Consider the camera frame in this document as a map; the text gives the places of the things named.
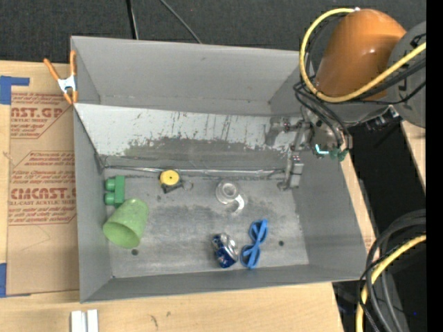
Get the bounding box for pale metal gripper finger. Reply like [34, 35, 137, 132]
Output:
[277, 154, 306, 191]
[264, 117, 294, 148]

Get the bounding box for blue sunglasses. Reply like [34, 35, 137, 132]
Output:
[239, 219, 270, 270]

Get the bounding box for grey metal bin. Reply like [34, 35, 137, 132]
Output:
[70, 35, 373, 304]

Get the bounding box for crushed blue drink can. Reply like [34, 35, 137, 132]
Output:
[211, 232, 240, 269]

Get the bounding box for yellow and black tape measure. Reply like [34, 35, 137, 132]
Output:
[159, 169, 194, 194]

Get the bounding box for green toy building block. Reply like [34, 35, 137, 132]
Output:
[104, 175, 126, 208]

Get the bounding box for light green plastic cup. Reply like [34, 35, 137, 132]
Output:
[102, 197, 150, 250]

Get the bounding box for brown cardboard board, red print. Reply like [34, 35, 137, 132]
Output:
[0, 59, 82, 297]

